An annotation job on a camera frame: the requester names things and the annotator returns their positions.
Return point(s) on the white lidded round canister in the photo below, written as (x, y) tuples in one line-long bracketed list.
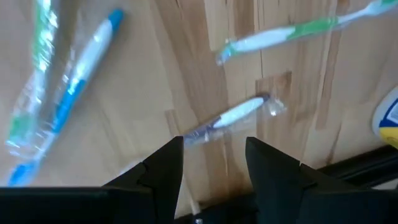
[(388, 124)]

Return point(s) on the blue toothbrush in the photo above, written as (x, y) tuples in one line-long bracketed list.
[(66, 102)]

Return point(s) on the green toothbrush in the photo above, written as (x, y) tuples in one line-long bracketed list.
[(43, 46), (264, 39)]

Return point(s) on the black aluminium rig frame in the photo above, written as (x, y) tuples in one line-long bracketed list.
[(357, 165)]

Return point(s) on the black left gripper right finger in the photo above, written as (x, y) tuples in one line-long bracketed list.
[(311, 202)]

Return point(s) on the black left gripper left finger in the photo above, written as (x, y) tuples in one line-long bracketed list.
[(124, 202)]

